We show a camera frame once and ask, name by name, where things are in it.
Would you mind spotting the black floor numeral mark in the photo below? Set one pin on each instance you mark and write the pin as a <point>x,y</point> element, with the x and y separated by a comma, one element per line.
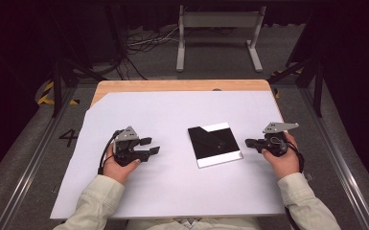
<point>70,137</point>

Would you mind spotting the person's right hand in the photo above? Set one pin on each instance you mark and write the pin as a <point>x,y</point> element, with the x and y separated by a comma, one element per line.
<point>284,164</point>

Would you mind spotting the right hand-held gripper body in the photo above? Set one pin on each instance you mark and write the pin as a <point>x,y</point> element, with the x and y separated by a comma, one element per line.
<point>274,142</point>

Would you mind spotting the white metal stand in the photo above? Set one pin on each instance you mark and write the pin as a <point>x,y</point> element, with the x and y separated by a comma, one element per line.
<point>219,19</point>

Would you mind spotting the person's torso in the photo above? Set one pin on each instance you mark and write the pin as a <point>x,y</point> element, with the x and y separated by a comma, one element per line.
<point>191,224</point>

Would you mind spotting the square mirror tile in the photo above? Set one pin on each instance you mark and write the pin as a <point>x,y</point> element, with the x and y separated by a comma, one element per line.
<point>214,145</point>

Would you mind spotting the person's left hand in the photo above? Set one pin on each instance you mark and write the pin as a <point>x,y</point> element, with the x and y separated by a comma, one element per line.
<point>116,171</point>

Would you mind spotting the black metal stand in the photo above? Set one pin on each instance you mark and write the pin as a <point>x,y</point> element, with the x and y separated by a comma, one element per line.
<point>318,92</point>
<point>57,89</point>

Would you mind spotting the aluminium floor rail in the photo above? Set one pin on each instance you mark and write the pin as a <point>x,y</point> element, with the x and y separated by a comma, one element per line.
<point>341,169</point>
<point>28,169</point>

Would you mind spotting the yellow black hazard tape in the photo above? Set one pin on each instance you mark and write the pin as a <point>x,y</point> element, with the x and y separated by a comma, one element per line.
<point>46,92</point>
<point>278,93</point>

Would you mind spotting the white paper sheet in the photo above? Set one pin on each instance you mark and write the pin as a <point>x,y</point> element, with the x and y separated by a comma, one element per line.
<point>172,115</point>

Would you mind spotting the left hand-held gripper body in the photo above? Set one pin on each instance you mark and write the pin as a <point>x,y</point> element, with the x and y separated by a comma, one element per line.
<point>126,150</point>

